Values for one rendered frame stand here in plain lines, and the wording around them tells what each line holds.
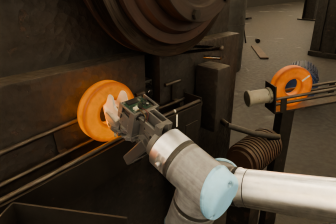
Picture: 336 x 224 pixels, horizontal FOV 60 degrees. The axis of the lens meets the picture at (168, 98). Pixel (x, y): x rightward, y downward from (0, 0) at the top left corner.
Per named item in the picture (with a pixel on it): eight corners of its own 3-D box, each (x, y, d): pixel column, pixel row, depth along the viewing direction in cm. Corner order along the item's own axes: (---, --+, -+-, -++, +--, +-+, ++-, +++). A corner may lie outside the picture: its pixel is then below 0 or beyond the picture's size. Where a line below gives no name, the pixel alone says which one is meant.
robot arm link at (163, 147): (188, 164, 64) (156, 185, 58) (173, 151, 66) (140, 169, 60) (198, 133, 59) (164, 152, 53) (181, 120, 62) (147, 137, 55)
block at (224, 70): (191, 124, 111) (193, 63, 102) (204, 118, 116) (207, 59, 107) (214, 134, 104) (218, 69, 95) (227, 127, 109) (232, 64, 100)
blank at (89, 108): (70, 90, 66) (77, 94, 64) (124, 71, 76) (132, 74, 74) (82, 148, 73) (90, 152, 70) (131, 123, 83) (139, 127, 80)
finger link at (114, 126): (117, 107, 70) (139, 127, 66) (116, 113, 71) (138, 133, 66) (100, 113, 67) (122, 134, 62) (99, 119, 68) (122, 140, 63)
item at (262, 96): (243, 103, 111) (243, 88, 108) (265, 99, 112) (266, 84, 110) (250, 109, 105) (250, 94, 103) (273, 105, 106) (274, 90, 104)
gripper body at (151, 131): (143, 91, 67) (180, 120, 61) (138, 120, 72) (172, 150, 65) (116, 101, 62) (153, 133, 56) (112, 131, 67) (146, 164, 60)
